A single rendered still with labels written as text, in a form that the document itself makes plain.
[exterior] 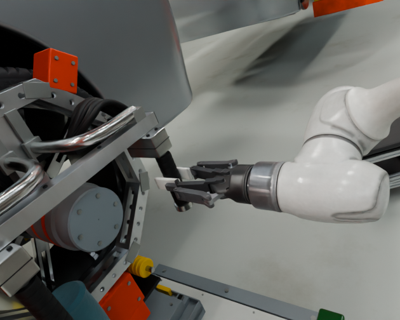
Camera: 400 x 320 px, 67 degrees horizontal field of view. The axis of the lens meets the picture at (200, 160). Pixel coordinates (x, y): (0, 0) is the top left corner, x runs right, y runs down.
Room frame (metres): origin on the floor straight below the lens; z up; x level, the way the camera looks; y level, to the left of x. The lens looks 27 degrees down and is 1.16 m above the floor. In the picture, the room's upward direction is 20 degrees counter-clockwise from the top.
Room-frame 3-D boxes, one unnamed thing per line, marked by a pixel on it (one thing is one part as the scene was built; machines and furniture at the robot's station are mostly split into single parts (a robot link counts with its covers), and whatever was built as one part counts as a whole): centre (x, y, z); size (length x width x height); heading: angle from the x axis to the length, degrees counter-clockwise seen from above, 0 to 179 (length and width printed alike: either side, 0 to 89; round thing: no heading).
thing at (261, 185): (0.45, -0.10, 0.83); 0.09 x 0.06 x 0.09; 139
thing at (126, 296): (0.66, 0.39, 0.48); 0.16 x 0.12 x 0.17; 49
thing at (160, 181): (0.59, 0.08, 0.83); 0.07 x 0.01 x 0.03; 49
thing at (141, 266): (0.79, 0.36, 0.51); 0.29 x 0.06 x 0.06; 49
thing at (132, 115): (0.63, 0.20, 1.03); 0.19 x 0.18 x 0.11; 49
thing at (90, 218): (0.59, 0.31, 0.85); 0.21 x 0.14 x 0.14; 49
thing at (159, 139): (0.63, 0.09, 0.93); 0.09 x 0.05 x 0.05; 49
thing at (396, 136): (1.29, -0.87, 0.17); 0.43 x 0.36 x 0.34; 173
